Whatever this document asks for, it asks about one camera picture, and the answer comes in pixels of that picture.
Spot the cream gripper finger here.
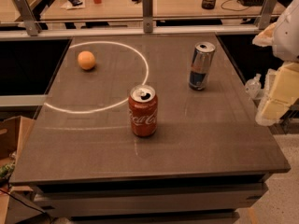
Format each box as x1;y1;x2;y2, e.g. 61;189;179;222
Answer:
252;23;276;47
255;62;299;126

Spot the red Coca-Cola can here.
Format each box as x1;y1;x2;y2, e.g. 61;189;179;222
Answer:
128;85;158;137

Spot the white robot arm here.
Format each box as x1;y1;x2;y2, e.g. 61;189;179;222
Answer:
252;0;299;126

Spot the silver blue energy drink can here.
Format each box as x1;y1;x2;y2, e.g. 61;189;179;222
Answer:
189;41;216;91

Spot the clear plastic bottle near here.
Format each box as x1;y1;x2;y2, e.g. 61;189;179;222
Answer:
245;74;262;99

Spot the black mesh pen cup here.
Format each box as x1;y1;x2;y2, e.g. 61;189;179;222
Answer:
202;0;217;9

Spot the orange fruit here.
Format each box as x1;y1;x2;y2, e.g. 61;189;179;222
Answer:
78;50;95;70

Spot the grey drawer cabinet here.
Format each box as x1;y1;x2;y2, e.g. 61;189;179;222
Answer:
11;175;267;219

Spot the brown cardboard box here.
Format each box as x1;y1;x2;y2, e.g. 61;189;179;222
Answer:
0;116;35;166

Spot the right metal bracket post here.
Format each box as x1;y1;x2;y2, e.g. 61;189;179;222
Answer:
254;0;278;30

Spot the metal bracket post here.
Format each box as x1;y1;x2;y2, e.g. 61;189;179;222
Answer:
142;0;153;33
254;0;278;30
13;0;41;36

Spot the black cable on desk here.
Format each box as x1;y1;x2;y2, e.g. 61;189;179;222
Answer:
221;0;247;12

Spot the middle metal bracket post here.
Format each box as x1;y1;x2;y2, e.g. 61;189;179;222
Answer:
142;0;153;33

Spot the left metal bracket post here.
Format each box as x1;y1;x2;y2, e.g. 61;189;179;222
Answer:
13;0;41;36

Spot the black cable near floor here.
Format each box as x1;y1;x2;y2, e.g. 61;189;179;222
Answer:
0;189;50;217

